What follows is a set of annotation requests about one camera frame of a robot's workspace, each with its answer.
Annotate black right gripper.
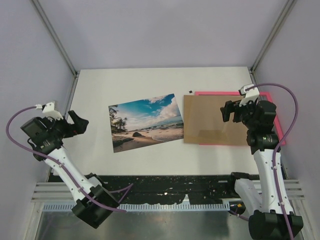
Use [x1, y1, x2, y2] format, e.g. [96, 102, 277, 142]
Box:
[220, 97, 258, 130]

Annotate brown frame backing board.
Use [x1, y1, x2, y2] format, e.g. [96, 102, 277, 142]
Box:
[183, 95, 248, 146]

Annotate beach photo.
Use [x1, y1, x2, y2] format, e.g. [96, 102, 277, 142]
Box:
[108, 93, 184, 153]

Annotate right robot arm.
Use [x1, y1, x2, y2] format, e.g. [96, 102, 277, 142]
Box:
[220, 100, 304, 240]

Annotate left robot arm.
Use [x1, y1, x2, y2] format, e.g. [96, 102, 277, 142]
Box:
[21, 109, 120, 229]

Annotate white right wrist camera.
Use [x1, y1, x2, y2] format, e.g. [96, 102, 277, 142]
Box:
[239, 84, 260, 106]

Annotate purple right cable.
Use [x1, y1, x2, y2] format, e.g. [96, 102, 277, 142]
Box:
[229, 83, 300, 240]

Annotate purple cable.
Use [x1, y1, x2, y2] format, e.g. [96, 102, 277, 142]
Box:
[229, 83, 300, 240]
[5, 104, 135, 214]

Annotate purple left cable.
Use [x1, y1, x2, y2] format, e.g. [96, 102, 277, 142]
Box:
[5, 104, 135, 214]

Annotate slotted cable duct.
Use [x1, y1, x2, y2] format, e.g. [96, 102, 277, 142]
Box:
[42, 201, 230, 212]

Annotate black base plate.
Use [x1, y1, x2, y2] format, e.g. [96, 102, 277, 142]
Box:
[100, 174, 239, 205]

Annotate left aluminium frame post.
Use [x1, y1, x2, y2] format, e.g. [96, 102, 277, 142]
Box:
[30, 0, 78, 78]

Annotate aluminium frame post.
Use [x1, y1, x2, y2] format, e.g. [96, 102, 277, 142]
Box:
[249, 0, 298, 75]
[30, 0, 78, 78]

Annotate right aluminium frame post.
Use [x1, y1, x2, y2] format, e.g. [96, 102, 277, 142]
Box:
[249, 0, 298, 75]

